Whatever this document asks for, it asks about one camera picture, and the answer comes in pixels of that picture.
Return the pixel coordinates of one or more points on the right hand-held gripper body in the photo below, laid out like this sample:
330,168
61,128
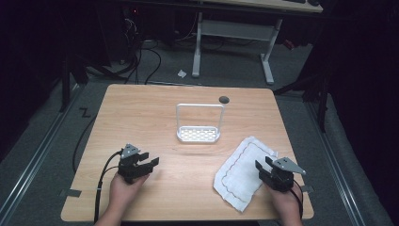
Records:
280,179

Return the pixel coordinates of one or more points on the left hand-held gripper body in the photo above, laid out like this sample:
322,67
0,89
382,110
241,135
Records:
131,169

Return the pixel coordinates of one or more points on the white cloth with stitched border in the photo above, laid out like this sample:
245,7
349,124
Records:
241,172

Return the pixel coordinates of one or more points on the person's right hand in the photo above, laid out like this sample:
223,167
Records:
287,204

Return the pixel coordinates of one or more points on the person's left hand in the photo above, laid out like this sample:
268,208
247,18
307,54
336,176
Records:
124,194

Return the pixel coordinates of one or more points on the grey tape piece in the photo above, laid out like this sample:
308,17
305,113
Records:
307,188
70,193

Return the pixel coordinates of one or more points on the dark round table grommet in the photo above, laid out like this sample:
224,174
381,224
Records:
224,100

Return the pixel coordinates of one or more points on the black metal stand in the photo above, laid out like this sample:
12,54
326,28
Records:
66,84
323,103

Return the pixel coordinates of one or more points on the white paper scrap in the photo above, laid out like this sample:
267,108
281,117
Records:
182,73

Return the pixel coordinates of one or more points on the small red object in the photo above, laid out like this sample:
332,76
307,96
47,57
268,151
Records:
289,44

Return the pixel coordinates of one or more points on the dark computer tower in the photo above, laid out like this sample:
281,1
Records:
122,34

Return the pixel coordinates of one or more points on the metal floor rail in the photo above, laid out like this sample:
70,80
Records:
337,166
34,157

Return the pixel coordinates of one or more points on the white desk frame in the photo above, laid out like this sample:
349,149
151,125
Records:
235,29

